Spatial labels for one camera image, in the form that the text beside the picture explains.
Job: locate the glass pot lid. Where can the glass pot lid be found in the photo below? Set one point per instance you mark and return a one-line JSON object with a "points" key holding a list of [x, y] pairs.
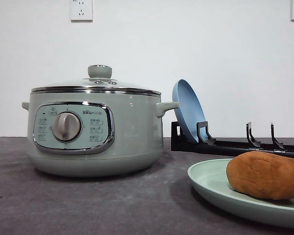
{"points": [[98, 81]]}

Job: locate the green plate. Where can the green plate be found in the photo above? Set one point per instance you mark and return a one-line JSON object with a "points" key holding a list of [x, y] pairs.
{"points": [[210, 178]]}

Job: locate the brown potato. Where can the brown potato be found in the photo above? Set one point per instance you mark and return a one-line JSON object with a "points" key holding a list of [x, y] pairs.
{"points": [[262, 175]]}

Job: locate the blue plate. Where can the blue plate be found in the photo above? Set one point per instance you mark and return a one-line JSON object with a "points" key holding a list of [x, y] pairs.
{"points": [[190, 110]]}

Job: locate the green electric steamer pot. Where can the green electric steamer pot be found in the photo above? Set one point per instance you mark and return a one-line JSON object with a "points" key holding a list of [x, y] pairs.
{"points": [[95, 134]]}

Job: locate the black dish rack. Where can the black dish rack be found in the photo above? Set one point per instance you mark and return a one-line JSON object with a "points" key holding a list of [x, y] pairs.
{"points": [[205, 144]]}

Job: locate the white wall socket left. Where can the white wall socket left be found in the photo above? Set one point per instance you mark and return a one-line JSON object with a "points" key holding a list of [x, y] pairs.
{"points": [[81, 11]]}

